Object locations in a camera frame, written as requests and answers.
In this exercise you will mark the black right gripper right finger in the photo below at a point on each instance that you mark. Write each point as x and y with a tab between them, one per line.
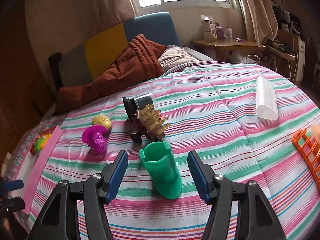
256	218

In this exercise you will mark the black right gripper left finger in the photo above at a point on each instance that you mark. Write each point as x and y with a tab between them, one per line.
58	218

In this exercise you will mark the white green air freshener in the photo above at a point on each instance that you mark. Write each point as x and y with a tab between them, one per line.
39	143

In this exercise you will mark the yellow embossed oval soap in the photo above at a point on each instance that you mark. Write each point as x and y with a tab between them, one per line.
103	121

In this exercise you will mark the green plastic cup holder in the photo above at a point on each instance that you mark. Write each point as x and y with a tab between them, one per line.
158	159

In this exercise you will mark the black capped clear jar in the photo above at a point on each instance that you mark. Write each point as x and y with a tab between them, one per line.
132	105

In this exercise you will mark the pink storage box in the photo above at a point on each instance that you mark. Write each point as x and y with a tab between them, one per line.
32	166

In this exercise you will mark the orange plastic rack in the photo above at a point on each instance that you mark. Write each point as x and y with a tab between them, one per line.
307	144

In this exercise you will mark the purple skull toy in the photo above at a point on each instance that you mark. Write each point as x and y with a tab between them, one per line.
94	138

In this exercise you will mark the striped bed cover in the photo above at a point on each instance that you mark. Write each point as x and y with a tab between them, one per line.
211	109

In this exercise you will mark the white translucent tube container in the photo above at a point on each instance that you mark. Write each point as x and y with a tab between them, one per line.
266	100

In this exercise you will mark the brown hair brush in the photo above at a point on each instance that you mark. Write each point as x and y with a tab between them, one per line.
150	124

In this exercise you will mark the yellow headboard cushion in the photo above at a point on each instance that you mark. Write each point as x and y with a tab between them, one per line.
102	49

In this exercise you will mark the rust brown quilted blanket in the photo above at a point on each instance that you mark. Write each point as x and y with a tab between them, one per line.
137	63

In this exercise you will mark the wooden side table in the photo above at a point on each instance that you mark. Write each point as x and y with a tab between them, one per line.
229	44

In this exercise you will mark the striped pillow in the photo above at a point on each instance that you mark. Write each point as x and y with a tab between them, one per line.
174	56

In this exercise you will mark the purple small box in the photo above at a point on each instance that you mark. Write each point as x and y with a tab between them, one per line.
220	32

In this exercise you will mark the white carton box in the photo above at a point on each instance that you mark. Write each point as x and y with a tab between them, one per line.
208	28

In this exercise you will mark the beige curtain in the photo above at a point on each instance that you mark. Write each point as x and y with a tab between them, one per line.
260	21

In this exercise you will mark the blue headboard cushion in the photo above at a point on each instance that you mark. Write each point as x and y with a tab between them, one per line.
158	27

